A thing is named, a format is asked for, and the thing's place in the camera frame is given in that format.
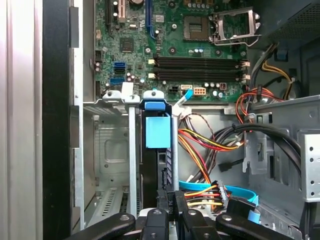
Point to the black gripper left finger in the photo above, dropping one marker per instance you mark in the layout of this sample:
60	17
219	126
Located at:
155	225

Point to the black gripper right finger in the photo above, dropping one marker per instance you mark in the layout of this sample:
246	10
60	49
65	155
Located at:
195	225

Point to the hard disk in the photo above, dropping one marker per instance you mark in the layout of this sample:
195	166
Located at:
158	132

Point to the grey metal disk bay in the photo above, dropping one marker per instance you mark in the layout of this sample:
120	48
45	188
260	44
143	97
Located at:
112	150

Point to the black open PC case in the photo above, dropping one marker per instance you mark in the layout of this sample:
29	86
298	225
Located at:
56	125

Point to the grey metal drive cage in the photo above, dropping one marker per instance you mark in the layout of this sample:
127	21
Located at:
280	112

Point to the black RAM slot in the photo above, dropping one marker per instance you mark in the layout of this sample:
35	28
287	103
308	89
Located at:
200	77
200	59
200	72
200	65

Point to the green motherboard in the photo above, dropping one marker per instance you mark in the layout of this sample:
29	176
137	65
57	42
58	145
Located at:
140	50

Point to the metal locking lever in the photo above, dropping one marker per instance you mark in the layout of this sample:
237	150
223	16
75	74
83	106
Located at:
235	44

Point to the blue plastic clip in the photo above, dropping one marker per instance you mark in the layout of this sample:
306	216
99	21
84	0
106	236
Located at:
282	54

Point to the CPU socket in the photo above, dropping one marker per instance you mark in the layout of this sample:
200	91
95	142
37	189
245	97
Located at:
196	27

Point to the blue expansion slot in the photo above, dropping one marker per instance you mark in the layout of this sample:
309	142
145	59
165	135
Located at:
148	15

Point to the metal socket cover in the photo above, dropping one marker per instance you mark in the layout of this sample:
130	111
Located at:
233	12

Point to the white expansion slot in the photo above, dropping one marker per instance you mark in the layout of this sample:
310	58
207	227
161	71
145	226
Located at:
122	11

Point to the black expansion slot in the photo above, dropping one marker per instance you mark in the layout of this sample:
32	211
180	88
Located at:
109	12

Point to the silver coin battery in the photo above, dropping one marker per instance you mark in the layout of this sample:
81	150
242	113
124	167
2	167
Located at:
136	1

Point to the grey power supply unit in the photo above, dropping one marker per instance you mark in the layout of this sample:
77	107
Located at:
300	22

